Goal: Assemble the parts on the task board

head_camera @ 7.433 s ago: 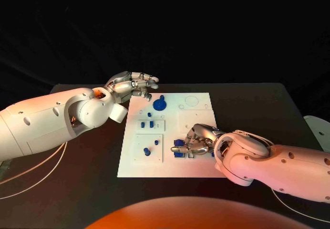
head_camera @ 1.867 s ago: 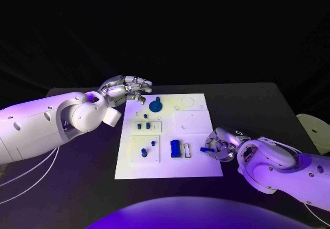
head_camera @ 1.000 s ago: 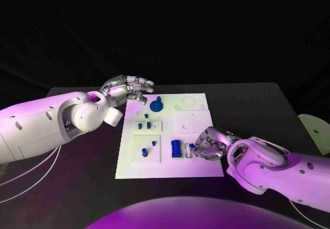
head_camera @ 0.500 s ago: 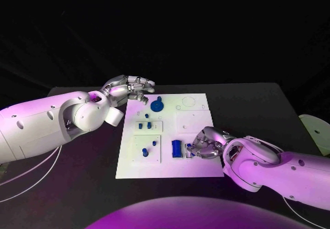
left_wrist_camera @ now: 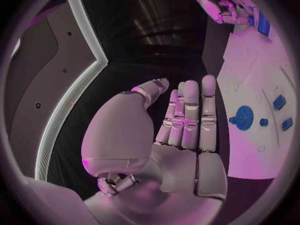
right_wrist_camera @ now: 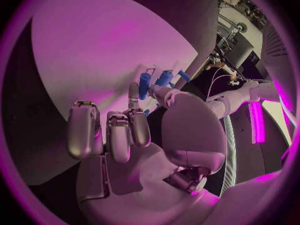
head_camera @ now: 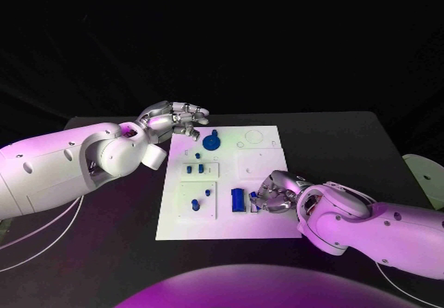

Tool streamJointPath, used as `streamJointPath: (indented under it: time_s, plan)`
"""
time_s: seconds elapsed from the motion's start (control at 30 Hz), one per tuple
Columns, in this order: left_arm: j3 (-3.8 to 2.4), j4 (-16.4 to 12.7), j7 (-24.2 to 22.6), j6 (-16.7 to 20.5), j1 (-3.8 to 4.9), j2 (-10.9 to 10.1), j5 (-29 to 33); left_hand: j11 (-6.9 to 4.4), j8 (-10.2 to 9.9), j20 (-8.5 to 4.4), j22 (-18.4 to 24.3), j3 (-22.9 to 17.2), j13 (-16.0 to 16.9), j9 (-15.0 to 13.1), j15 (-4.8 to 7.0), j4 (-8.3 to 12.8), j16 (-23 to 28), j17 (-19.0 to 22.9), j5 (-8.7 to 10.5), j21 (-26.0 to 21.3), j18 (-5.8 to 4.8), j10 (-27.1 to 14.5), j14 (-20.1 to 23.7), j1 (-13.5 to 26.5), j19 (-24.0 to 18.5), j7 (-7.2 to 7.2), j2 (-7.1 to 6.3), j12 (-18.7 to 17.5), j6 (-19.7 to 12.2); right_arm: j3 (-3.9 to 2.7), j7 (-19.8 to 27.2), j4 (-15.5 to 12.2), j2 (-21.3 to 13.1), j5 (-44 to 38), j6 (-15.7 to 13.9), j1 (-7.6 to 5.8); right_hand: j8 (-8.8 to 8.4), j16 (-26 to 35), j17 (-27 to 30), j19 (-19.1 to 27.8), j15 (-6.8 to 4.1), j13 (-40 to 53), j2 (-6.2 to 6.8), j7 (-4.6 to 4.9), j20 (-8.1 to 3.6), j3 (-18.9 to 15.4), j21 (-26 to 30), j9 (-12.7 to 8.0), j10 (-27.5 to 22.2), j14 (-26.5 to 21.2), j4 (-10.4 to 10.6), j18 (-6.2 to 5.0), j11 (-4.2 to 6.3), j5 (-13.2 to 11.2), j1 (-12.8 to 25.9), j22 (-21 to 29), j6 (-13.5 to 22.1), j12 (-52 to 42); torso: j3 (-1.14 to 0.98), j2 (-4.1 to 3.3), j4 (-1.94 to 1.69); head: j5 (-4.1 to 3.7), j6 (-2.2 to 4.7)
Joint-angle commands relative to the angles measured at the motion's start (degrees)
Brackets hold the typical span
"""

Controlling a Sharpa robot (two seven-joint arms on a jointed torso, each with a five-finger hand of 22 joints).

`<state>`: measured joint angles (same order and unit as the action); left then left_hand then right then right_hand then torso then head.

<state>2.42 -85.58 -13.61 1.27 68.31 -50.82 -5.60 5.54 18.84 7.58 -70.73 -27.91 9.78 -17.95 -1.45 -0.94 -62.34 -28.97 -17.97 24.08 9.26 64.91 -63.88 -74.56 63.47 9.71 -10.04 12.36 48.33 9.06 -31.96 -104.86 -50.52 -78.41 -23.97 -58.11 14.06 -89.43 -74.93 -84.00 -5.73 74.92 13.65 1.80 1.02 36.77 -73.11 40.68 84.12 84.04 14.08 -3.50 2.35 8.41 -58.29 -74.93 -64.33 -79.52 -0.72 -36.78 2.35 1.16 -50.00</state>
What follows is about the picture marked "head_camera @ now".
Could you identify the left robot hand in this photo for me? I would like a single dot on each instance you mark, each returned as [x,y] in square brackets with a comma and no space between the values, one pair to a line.
[161,115]

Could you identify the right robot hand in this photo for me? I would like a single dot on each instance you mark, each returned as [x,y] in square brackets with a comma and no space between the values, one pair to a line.
[282,183]

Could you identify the blue short cylinder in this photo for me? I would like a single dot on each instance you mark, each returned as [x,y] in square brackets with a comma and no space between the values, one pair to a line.
[253,195]

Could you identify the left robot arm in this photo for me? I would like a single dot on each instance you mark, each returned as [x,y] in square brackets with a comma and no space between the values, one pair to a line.
[52,168]

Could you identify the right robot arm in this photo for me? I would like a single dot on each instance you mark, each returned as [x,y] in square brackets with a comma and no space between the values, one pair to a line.
[380,228]

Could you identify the white task board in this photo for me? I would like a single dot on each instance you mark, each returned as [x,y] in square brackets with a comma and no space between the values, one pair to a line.
[224,223]

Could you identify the blue long cylinder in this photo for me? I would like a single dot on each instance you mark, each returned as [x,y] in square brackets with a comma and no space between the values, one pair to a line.
[237,199]

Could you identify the blue gear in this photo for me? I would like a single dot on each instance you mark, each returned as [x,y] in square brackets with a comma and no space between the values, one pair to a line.
[210,143]

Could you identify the white rounded shell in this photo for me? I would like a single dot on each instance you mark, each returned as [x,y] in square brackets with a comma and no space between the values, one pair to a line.
[423,178]

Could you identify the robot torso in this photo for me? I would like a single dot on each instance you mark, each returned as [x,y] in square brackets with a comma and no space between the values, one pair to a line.
[259,288]

